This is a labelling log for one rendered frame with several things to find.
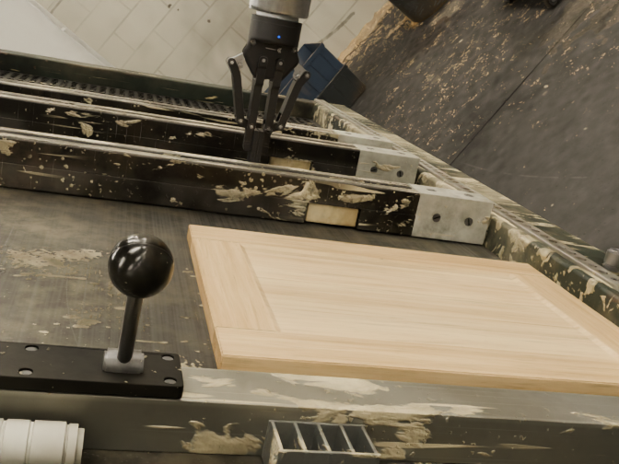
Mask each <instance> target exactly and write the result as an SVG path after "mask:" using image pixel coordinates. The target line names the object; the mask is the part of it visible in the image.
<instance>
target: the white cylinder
mask: <svg viewBox="0 0 619 464"><path fill-rule="evenodd" d="M84 432H85V428H78V423H70V424H67V422H62V421H43V420H35V422H32V421H31V420H23V419H7V420H6V421H4V418H0V464H80V463H81V456H82V448H83V440H84Z"/></svg>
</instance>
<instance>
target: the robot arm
mask: <svg viewBox="0 0 619 464"><path fill-rule="evenodd" d="M310 3H311V0H250V4H249V8H251V9H255V10H256V14H251V24H250V30H249V36H248V41H247V43H246V45H245V46H244V48H243V50H242V53H240V54H238V55H236V56H233V57H228V58H227V60H226V62H227V65H228V68H229V70H230V73H231V81H232V93H233V105H234V117H235V121H236V122H237V124H239V125H241V126H243V127H244V128H245V133H244V138H243V144H242V147H243V149H244V150H245V151H248V155H247V161H249V162H255V163H260V158H261V153H265V154H266V153H267V151H268V148H269V143H270V137H271V134H272V132H275V131H283V130H284V129H285V126H286V123H287V120H288V118H289V116H290V113H291V111H292V110H293V107H294V105H295V103H296V100H297V98H298V95H299V92H300V90H301V89H302V87H303V85H304V84H305V83H306V82H307V81H308V80H309V79H310V77H311V73H310V72H309V71H307V70H305V69H304V68H303V67H302V66H301V65H300V64H299V63H298V62H299V58H298V43H299V38H300V32H301V28H302V23H298V20H299V19H300V18H303V19H307V18H308V17H309V12H310ZM244 60H245V62H246V64H247V66H248V67H249V69H250V71H251V74H252V75H253V77H252V85H251V95H250V101H249V107H248V112H247V118H244V109H243V96H242V83H241V74H240V70H241V69H242V68H243V61H244ZM293 69H294V70H295V71H294V74H293V77H294V80H293V81H292V83H291V85H290V87H289V90H288V91H287V93H286V97H285V99H284V102H283V104H282V106H281V109H280V111H279V112H278V115H277V117H276V119H275V122H274V115H275V109H276V104H277V99H278V93H279V89H280V87H281V81H282V80H283V79H284V78H285V77H286V76H287V75H288V74H289V73H290V72H291V71H292V70H293ZM264 79H269V87H268V93H267V99H266V104H265V110H264V115H263V128H262V129H261V128H255V126H256V121H257V116H258V110H259V105H260V99H261V94H262V89H263V82H264Z"/></svg>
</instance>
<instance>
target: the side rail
mask: <svg viewBox="0 0 619 464"><path fill-rule="evenodd" d="M0 70H4V71H10V72H16V73H21V74H27V75H38V76H44V77H50V78H56V79H62V80H68V81H74V82H79V83H85V84H91V85H97V86H103V87H114V88H119V89H126V90H132V91H137V92H143V93H149V94H155V95H160V96H167V97H173V98H178V99H189V100H195V101H202V102H207V103H213V104H218V105H225V106H230V107H234V105H233V93H232V87H226V86H220V85H215V84H209V83H204V82H198V81H192V80H187V79H181V78H176V77H170V76H164V75H154V74H149V73H143V72H137V71H132V70H125V69H120V68H114V67H108V66H103V65H97V64H87V63H81V62H76V61H70V60H65V59H59V58H53V57H48V56H42V55H37V54H31V53H25V52H15V51H9V50H3V49H0ZM250 95H251V91H250V90H248V89H242V96H243V109H247V108H248V107H249V101H250ZM285 97H286V96H282V95H278V99H277V104H276V109H275V113H276V114H278V112H279V111H280V109H281V106H282V104H283V102H284V99H285ZM266 99H267V93H265V92H262V94H261V99H260V105H259V111H264V110H265V104H266ZM313 106H314V103H313V102H312V101H310V100H308V99H299V98H297V100H296V103H295V105H294V107H293V110H292V111H291V113H290V116H294V117H300V118H306V119H311V114H312V110H313Z"/></svg>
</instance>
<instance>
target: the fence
mask: <svg viewBox="0 0 619 464"><path fill-rule="evenodd" d="M181 372H182V378H183V385H184V386H183V393H182V397H181V398H180V399H162V398H146V397H130V396H113V395H98V394H81V393H64V392H49V391H32V390H16V389H0V418H4V421H6V420H7V419H23V420H31V421H32V422H35V420H43V421H62V422H67V424H70V423H78V428H85V432H84V440H83V449H106V450H130V451H154V452H177V453H201V454H224V455H248V456H261V455H262V453H263V445H264V440H265V436H266V431H267V426H268V422H269V420H280V421H298V422H316V423H350V424H364V425H365V426H366V427H365V429H366V431H367V433H368V436H369V437H370V439H371V441H372V443H373V445H374V447H375V448H376V450H377V451H378V453H380V454H381V456H380V460H389V461H413V462H437V463H461V464H619V397H616V396H602V395H590V394H576V393H562V392H549V391H535V390H521V389H495V388H481V387H468V386H454V385H440V384H427V383H414V382H400V381H386V380H373V379H359V378H345V377H319V376H305V375H292V374H278V373H264V372H251V371H238V370H224V369H210V368H197V367H183V366H182V367H181Z"/></svg>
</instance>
